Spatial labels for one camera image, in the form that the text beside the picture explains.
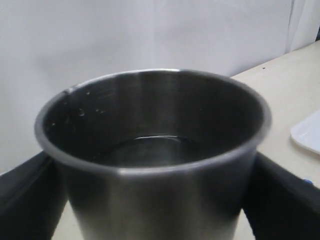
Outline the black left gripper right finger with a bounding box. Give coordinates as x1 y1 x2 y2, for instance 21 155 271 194
243 153 320 240

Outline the white plastic tray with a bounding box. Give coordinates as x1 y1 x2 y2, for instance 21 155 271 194
290 109 320 155

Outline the white backdrop curtain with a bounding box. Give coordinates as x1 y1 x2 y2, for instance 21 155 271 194
0 0 320 173

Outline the stainless steel cup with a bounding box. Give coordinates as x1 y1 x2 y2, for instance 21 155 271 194
34 69 272 240

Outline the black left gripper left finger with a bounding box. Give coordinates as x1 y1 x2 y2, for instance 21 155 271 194
0 152 67 240

